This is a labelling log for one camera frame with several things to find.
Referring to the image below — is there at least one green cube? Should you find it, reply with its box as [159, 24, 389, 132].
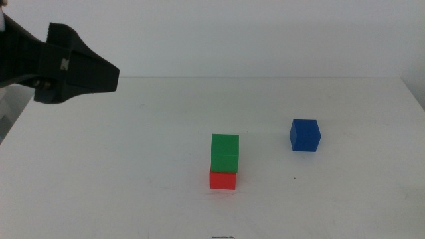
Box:
[210, 133, 240, 173]

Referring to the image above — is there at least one blue cube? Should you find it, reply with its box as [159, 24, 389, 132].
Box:
[289, 119, 322, 153]

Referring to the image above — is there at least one red cube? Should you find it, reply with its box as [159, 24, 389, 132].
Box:
[209, 167, 238, 191]

